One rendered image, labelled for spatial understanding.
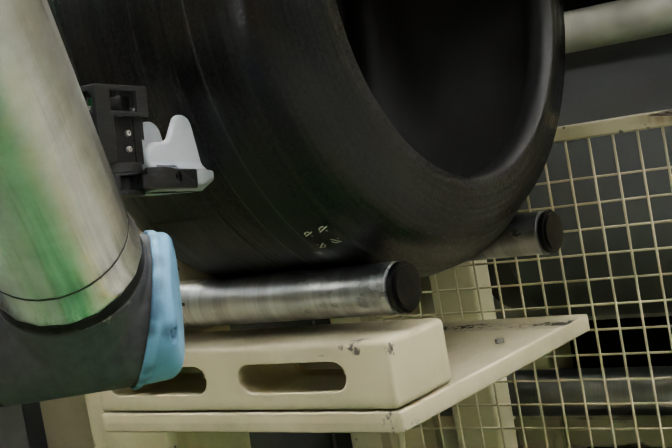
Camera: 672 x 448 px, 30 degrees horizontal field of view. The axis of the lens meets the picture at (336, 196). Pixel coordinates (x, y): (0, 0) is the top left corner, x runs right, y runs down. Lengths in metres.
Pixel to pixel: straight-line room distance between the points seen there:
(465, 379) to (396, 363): 0.11
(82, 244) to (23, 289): 0.04
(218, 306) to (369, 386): 0.19
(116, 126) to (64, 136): 0.33
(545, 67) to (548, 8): 0.06
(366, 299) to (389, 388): 0.08
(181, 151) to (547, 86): 0.46
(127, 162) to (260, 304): 0.25
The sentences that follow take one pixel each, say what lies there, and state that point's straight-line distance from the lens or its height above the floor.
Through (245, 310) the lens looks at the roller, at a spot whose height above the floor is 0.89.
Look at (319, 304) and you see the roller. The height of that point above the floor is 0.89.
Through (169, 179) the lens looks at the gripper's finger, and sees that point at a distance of 0.94.
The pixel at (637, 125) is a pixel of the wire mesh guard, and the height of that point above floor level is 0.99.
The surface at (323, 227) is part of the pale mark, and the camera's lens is 1.05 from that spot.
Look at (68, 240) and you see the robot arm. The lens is 0.65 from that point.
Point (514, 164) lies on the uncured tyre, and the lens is 1.22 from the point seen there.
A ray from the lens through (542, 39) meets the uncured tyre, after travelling 1.33.
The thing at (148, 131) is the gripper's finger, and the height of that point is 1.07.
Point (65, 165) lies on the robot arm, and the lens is 0.62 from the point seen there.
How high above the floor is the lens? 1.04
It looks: 3 degrees down
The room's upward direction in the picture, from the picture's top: 10 degrees counter-clockwise
